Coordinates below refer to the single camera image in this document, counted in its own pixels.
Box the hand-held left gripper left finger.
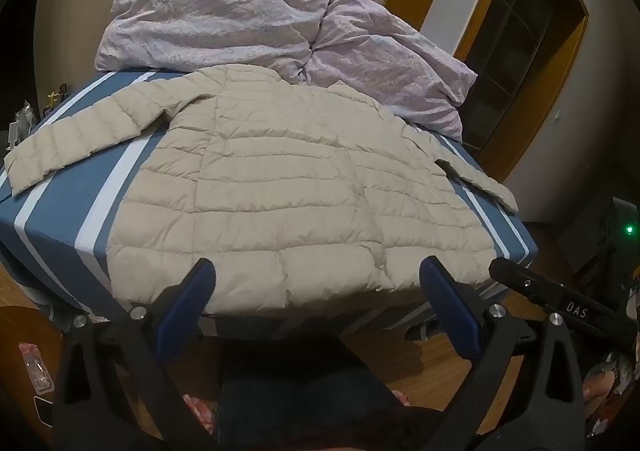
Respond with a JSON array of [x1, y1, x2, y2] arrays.
[[52, 257, 221, 451]]

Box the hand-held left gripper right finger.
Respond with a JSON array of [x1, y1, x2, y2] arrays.
[[419, 255, 588, 451]]

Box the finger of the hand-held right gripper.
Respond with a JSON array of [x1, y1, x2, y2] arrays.
[[489, 257, 568, 304]]

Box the beige down jacket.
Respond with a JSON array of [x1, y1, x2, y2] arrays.
[[4, 64, 521, 317]]

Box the pink floral slipper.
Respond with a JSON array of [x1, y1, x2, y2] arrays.
[[181, 392, 217, 438]]

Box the bed with blue striped sheet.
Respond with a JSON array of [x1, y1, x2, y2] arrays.
[[0, 68, 540, 337]]

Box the clear plastic package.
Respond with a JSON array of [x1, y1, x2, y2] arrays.
[[19, 341, 56, 396]]

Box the person's dark trouser legs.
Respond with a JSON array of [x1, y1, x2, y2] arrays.
[[217, 366, 418, 451]]

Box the dark wooden-framed wardrobe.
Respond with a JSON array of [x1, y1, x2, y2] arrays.
[[452, 0, 590, 184]]

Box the pile of small toiletries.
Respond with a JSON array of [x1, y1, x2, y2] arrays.
[[6, 81, 69, 153]]

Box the pink floral duvet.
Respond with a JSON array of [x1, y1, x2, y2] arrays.
[[94, 0, 478, 143]]

